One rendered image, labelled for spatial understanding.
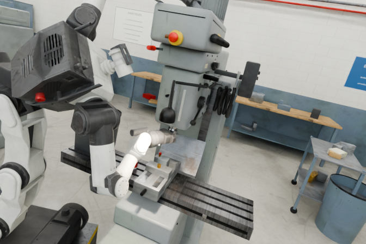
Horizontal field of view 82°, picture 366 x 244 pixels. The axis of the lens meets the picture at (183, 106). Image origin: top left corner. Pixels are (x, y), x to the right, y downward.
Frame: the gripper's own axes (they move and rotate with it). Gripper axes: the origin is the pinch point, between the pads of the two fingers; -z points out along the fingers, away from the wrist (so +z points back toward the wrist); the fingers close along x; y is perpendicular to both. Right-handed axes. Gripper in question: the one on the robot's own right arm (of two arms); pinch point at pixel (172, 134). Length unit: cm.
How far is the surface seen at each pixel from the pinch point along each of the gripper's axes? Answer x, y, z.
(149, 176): -0.5, 23.5, 12.5
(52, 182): 149, 124, 14
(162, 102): 2.0, -19.8, 11.2
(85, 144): 50, 25, 26
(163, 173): -5.2, 20.8, 6.8
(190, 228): -3, 93, -44
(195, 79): -11.3, -35.7, 4.9
